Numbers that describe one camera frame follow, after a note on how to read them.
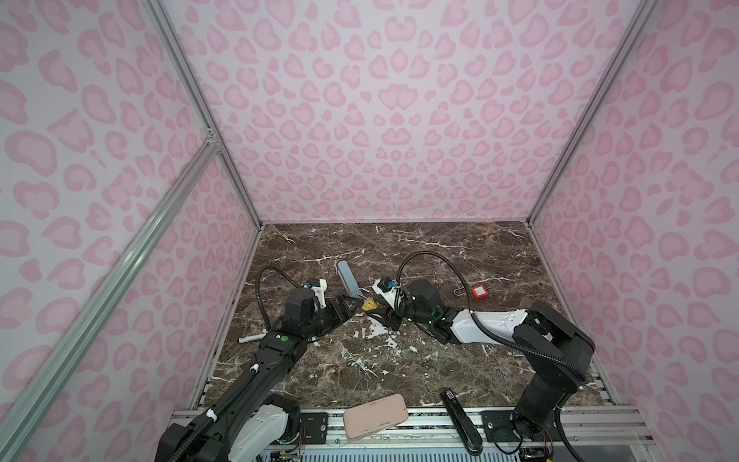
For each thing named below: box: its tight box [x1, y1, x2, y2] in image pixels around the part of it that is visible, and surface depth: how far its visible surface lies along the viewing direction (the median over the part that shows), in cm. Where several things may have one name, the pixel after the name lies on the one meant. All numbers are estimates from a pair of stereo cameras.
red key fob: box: [471, 284, 489, 301], surface depth 100 cm
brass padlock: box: [361, 296, 379, 311], surface depth 84 cm
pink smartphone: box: [342, 393, 409, 440], surface depth 76 cm
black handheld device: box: [439, 388, 484, 456], surface depth 72 cm
